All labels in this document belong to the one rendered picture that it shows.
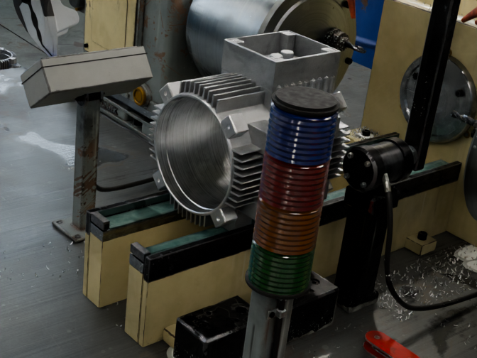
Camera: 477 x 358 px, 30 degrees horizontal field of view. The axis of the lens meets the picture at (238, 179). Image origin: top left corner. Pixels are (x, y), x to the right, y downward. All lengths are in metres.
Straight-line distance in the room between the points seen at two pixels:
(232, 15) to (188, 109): 0.34
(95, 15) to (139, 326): 0.81
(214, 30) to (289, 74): 0.41
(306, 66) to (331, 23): 0.41
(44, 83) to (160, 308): 0.34
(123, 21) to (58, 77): 0.49
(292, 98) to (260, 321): 0.23
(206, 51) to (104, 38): 0.28
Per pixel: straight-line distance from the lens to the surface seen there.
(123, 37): 1.71
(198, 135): 1.24
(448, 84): 1.47
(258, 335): 0.88
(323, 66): 1.18
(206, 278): 1.15
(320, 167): 0.78
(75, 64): 1.25
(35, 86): 1.25
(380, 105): 1.58
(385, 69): 1.56
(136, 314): 1.13
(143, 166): 1.61
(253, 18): 1.47
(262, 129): 1.08
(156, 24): 1.64
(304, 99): 0.77
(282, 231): 0.80
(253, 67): 1.14
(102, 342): 1.15
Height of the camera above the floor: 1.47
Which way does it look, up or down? 25 degrees down
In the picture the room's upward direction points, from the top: 7 degrees clockwise
